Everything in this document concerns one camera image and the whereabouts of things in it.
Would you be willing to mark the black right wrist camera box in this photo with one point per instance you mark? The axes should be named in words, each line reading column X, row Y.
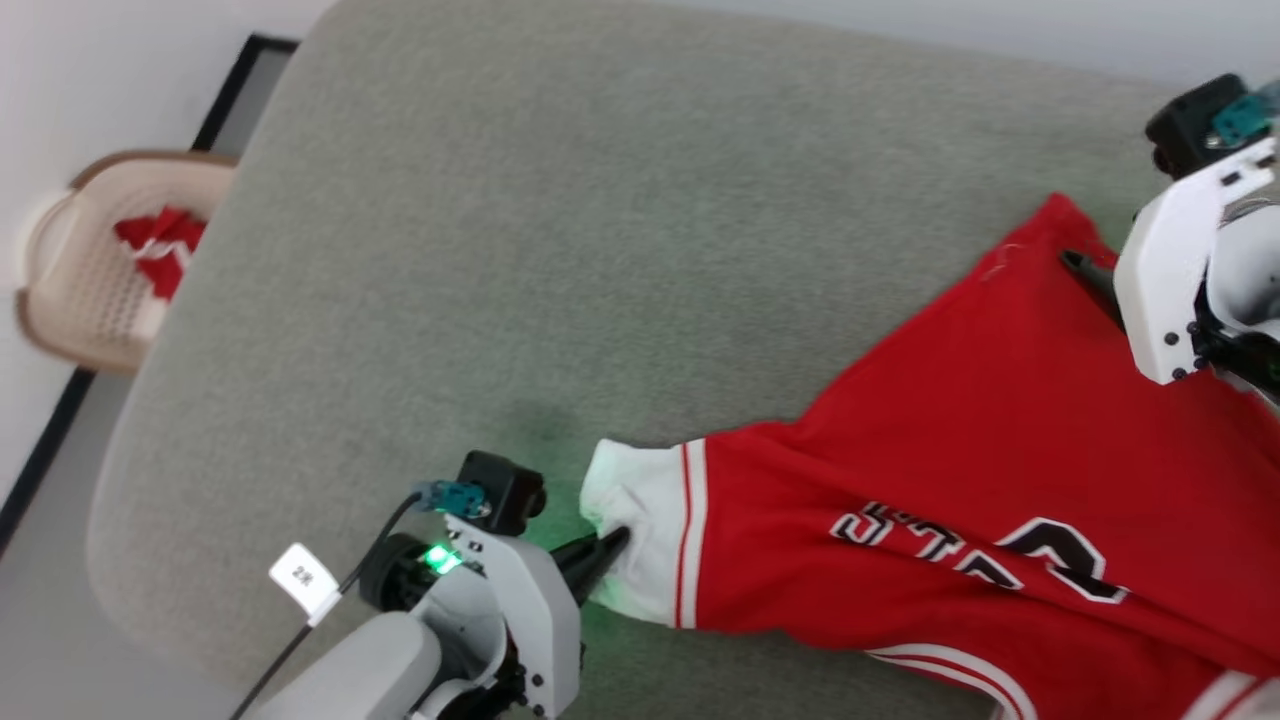
column 1185, row 125

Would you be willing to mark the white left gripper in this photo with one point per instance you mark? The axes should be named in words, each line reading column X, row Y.
column 535, row 610

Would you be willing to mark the black floor trim strip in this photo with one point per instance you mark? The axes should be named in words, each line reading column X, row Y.
column 45, row 445

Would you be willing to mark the beige plastic laundry basket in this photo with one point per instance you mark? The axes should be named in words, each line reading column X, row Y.
column 80, row 290

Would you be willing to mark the white paper label tag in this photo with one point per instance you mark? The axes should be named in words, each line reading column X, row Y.
column 303, row 582

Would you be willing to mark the red white clothing in basket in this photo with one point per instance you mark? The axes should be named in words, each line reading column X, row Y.
column 160, row 245

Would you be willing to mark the red and white basketball jersey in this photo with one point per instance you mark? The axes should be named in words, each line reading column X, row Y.
column 950, row 430

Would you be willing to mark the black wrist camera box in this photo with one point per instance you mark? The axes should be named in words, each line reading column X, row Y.
column 1185, row 125
column 500, row 490

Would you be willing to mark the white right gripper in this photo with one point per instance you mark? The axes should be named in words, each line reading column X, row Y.
column 1165, row 270

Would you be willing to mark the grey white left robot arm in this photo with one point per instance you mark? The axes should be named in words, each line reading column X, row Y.
column 370, row 670

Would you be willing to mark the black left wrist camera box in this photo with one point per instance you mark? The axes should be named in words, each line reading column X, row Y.
column 500, row 490

